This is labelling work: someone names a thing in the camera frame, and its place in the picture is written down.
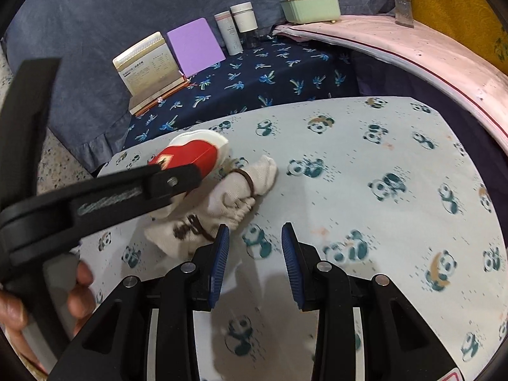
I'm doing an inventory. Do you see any book with orange cover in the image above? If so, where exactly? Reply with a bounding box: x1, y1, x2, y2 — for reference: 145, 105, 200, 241
128, 75, 192, 117

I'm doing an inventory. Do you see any dark purple cloth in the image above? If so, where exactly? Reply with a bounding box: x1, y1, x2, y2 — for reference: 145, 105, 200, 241
349, 51, 508, 192

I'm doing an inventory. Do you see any crushed red white paper cup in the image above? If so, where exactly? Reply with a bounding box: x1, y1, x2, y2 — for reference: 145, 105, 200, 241
148, 130, 230, 179

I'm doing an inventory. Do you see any grey blue cloth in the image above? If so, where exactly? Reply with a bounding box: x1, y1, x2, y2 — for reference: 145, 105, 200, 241
2, 0, 398, 176

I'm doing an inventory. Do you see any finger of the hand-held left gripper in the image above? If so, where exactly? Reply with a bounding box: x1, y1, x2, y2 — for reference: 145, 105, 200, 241
144, 163, 202, 209

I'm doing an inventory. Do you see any navy palm print cloth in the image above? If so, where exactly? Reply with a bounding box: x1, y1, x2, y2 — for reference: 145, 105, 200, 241
121, 36, 360, 164

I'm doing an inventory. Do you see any slim white bottle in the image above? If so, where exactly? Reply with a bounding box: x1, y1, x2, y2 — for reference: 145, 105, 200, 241
214, 11, 244, 56

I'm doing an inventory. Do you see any yellow cloth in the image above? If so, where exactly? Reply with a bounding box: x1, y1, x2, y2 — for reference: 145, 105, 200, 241
411, 0, 508, 77

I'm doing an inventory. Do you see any person's left hand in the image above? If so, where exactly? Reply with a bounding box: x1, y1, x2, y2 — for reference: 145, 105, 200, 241
0, 260, 97, 374

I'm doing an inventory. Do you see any cream desk calendar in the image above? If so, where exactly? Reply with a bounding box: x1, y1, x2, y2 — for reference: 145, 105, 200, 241
112, 32, 185, 97

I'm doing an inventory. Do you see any glass vase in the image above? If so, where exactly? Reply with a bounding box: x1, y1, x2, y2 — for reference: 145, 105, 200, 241
394, 0, 415, 28

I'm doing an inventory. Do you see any panda print tablecloth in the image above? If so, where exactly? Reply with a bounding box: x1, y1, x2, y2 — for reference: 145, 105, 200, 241
36, 96, 508, 381

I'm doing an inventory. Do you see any white cloth drawstring pouch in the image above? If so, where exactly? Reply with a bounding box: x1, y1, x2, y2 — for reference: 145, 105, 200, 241
144, 156, 278, 260

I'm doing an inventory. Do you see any purple notebook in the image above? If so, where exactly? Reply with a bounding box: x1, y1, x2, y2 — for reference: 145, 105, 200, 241
167, 18, 224, 77

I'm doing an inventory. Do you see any red bordered white card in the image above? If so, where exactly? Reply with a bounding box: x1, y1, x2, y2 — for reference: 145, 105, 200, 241
437, 367, 466, 381

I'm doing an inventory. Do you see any green tissue box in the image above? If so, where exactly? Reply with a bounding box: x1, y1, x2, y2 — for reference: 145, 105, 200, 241
280, 0, 341, 24

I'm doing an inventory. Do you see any pink cloth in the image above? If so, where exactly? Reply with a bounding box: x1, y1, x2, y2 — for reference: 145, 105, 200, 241
272, 15, 508, 148

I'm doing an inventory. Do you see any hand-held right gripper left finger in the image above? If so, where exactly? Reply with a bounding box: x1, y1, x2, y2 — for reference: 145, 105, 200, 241
48, 224, 231, 381

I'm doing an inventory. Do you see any white capped clear bottle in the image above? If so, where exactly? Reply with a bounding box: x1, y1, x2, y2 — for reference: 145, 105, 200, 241
230, 3, 260, 48

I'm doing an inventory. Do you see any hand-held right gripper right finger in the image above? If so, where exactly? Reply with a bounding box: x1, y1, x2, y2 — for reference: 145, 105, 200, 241
281, 222, 465, 381

